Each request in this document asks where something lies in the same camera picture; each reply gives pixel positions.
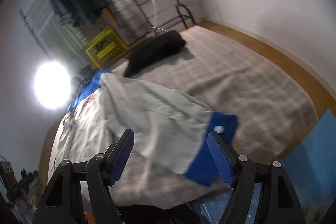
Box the beige and blue work jacket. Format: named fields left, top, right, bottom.
left=50, top=71, right=238, bottom=186

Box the plaid beige bed blanket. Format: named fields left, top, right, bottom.
left=109, top=26, right=317, bottom=209

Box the dark plant pot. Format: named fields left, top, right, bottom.
left=79, top=65, right=96, bottom=81

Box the black folded garment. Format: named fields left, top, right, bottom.
left=123, top=30, right=186, bottom=77

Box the yellow green patterned bag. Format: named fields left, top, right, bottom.
left=85, top=27, right=128, bottom=70

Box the dark green hanging jacket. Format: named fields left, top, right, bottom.
left=50, top=0, right=98, bottom=27

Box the ring light on stand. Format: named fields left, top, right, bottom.
left=33, top=61, right=71, bottom=110

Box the green striped white wall cloth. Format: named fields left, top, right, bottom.
left=23, top=0, right=88, bottom=64

